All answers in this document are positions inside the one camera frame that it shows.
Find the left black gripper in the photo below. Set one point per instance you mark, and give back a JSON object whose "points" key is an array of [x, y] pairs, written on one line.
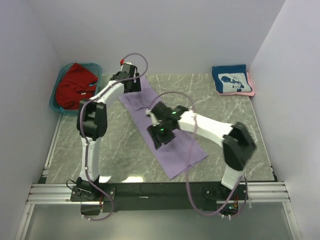
{"points": [[136, 86]]}

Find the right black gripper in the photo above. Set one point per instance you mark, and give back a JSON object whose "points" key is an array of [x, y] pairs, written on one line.
{"points": [[153, 130]]}

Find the lilac purple t-shirt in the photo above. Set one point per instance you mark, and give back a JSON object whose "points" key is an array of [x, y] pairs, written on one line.
{"points": [[171, 147]]}

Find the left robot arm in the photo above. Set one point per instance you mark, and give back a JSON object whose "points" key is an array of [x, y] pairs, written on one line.
{"points": [[92, 124]]}

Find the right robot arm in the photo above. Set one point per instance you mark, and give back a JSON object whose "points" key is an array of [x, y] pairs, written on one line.
{"points": [[235, 140]]}

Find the teal plastic basket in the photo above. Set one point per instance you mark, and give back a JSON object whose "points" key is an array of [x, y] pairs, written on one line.
{"points": [[92, 67]]}

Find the red t-shirt in basket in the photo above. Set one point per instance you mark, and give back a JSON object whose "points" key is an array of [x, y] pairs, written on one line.
{"points": [[77, 84]]}

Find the black base beam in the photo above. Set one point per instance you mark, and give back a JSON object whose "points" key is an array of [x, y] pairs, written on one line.
{"points": [[143, 196]]}

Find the folded blue printed t-shirt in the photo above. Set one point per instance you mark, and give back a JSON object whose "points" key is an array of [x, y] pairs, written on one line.
{"points": [[227, 69]]}

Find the folded pink t-shirt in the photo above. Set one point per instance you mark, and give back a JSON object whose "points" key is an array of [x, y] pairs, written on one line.
{"points": [[234, 84]]}

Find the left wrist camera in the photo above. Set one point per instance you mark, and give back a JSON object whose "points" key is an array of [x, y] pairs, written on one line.
{"points": [[128, 70]]}

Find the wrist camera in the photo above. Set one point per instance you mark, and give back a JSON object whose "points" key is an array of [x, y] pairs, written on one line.
{"points": [[128, 70], [159, 113]]}

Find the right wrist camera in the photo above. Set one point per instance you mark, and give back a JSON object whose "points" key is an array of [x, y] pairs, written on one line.
{"points": [[159, 113]]}

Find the aluminium frame rail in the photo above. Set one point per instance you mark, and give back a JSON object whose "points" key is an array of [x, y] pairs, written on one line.
{"points": [[126, 158]]}

